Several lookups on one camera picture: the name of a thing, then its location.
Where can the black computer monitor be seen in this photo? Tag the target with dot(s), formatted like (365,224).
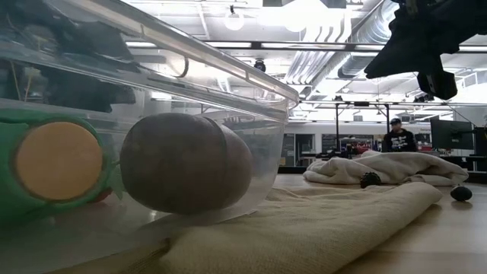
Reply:
(481,141)
(451,134)

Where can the person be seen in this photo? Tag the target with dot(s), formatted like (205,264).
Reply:
(398,139)

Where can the brown toy kiwi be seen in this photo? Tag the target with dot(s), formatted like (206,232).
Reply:
(182,163)

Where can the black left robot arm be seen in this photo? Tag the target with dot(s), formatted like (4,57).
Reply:
(95,38)

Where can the green husked toy corn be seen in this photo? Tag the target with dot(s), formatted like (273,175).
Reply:
(57,163)

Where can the white checked towel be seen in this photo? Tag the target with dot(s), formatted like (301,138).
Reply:
(388,167)

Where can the silver ventilation duct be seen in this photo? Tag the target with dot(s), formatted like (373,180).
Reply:
(361,38)

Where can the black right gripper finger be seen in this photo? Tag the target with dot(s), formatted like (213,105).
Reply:
(399,61)

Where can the tan cloth napkin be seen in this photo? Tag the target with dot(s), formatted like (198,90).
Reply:
(304,228)

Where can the clear plastic tupperware container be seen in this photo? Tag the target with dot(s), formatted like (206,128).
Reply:
(266,152)

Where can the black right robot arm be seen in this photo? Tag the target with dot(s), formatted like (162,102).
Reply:
(475,23)

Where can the black ceiling spotlight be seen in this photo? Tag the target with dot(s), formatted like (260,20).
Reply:
(424,97)

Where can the dark toy blackberry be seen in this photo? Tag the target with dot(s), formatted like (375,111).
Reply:
(370,179)

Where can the black background rig frame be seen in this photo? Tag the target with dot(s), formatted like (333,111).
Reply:
(337,125)

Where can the overhead beam with light strips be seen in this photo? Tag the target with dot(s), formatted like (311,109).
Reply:
(304,45)

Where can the small dark toy blueberry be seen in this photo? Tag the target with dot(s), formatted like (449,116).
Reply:
(461,193)

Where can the red toy strawberry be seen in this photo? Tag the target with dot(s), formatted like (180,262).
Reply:
(102,195)

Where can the black overhead camera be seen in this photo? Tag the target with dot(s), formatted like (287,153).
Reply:
(260,65)

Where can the round ceiling lamp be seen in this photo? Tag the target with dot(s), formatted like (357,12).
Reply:
(234,19)

